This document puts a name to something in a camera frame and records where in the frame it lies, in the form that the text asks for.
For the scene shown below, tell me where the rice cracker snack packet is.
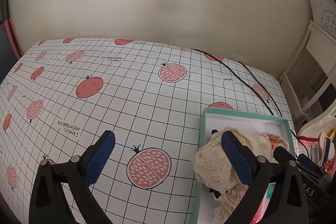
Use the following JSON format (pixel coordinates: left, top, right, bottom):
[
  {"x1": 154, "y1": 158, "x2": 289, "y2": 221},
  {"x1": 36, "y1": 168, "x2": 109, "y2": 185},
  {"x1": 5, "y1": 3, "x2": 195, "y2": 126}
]
[{"x1": 262, "y1": 132, "x2": 289, "y2": 151}]

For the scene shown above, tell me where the bag of cotton swabs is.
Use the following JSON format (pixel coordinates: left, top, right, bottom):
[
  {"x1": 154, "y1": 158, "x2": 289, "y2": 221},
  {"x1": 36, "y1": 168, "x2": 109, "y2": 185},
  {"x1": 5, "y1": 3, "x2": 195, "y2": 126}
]
[{"x1": 212, "y1": 184, "x2": 248, "y2": 224}]

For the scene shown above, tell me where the cream lace scrunchie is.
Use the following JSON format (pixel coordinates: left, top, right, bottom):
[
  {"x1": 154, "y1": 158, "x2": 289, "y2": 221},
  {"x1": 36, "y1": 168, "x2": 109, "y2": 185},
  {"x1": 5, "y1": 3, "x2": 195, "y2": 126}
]
[{"x1": 191, "y1": 127, "x2": 275, "y2": 194}]

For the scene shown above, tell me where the pink hair roller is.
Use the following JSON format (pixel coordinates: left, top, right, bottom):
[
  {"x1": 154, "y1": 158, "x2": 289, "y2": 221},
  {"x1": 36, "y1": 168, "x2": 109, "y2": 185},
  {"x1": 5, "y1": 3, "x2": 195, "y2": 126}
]
[{"x1": 251, "y1": 182, "x2": 276, "y2": 224}]

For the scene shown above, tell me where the crocheted pink white mat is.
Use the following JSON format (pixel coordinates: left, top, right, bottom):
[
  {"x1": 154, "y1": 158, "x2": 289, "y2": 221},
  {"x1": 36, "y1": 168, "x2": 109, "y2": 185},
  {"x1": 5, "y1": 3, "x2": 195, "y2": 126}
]
[{"x1": 297, "y1": 135, "x2": 319, "y2": 159}]

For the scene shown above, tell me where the smartphone on stand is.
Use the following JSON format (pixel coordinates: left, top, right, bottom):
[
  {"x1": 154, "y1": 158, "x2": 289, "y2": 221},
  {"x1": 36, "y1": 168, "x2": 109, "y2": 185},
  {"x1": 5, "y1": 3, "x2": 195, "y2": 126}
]
[{"x1": 321, "y1": 135, "x2": 330, "y2": 165}]

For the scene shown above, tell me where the white cutout headboard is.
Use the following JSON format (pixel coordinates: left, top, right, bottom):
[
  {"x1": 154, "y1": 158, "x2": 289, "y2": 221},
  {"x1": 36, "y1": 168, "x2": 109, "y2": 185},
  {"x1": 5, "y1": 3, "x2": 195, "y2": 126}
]
[{"x1": 298, "y1": 109, "x2": 335, "y2": 138}]

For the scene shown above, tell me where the teal shallow cardboard box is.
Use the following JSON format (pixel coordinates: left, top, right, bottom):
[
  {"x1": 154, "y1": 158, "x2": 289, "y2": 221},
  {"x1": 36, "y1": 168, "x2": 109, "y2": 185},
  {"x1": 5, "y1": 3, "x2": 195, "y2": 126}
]
[{"x1": 190, "y1": 107, "x2": 294, "y2": 223}]

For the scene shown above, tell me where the pomegranate grid tablecloth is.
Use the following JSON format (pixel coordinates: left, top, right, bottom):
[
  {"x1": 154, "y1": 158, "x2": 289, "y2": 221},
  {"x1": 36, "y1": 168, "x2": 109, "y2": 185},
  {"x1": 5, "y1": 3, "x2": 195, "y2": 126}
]
[{"x1": 1, "y1": 38, "x2": 291, "y2": 223}]

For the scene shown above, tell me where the white graduation album book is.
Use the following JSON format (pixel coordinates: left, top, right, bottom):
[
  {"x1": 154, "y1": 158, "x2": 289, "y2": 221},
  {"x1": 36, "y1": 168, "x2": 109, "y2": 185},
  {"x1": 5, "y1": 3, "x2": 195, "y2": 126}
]
[{"x1": 310, "y1": 0, "x2": 336, "y2": 39}]

